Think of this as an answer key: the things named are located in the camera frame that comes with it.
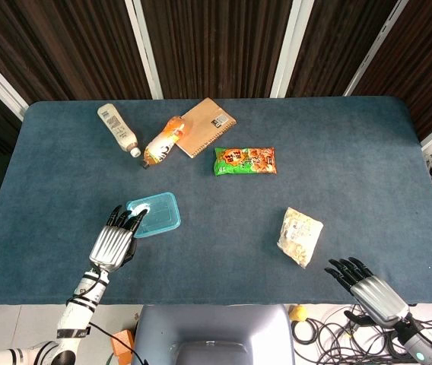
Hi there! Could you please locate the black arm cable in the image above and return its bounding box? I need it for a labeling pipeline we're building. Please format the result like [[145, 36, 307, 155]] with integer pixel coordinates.
[[71, 271, 149, 365]]

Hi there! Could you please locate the yellow round object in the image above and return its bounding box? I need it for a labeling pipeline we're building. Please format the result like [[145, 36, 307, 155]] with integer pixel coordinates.
[[289, 304, 309, 325]]

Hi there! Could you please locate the blue plastic lid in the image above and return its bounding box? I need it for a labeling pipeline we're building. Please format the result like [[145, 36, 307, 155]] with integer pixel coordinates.
[[125, 192, 182, 240]]

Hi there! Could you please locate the tangle of black floor cables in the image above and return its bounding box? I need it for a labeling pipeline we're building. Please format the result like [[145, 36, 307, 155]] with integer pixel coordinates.
[[291, 303, 432, 365]]

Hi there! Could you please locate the dark brown pleated curtain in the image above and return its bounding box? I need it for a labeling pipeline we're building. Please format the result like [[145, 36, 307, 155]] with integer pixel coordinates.
[[0, 0, 432, 160]]

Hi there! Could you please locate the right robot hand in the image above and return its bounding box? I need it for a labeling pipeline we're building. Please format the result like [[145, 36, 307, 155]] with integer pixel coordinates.
[[323, 256, 411, 329]]

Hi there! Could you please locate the clear bag of pale food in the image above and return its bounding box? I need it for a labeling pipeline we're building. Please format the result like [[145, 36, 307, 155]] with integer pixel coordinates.
[[276, 206, 325, 270]]

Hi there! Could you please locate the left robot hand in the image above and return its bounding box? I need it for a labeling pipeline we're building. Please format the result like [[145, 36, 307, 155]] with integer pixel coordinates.
[[87, 205, 151, 273]]

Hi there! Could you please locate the blue table cloth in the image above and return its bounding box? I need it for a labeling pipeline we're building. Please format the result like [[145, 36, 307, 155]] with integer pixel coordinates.
[[0, 95, 432, 307]]

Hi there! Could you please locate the cream bottle with brown neck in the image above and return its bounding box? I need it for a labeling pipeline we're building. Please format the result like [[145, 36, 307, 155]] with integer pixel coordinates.
[[97, 104, 142, 158]]

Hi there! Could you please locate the green snack bag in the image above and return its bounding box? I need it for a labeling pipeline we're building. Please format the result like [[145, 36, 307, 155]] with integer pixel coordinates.
[[213, 146, 278, 177]]

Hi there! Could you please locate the orange tea bottle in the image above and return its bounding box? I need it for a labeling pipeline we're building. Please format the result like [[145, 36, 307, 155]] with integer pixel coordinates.
[[140, 115, 187, 170]]

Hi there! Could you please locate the grey robot torso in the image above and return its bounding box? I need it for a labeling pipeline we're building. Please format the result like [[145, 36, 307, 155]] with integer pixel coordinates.
[[131, 303, 297, 365]]

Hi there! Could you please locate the orange wooden block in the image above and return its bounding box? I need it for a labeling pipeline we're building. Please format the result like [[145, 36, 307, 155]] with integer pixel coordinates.
[[110, 328, 135, 365]]

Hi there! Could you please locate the brown spiral notebook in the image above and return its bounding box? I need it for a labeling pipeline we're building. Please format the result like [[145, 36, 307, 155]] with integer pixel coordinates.
[[173, 97, 237, 159]]

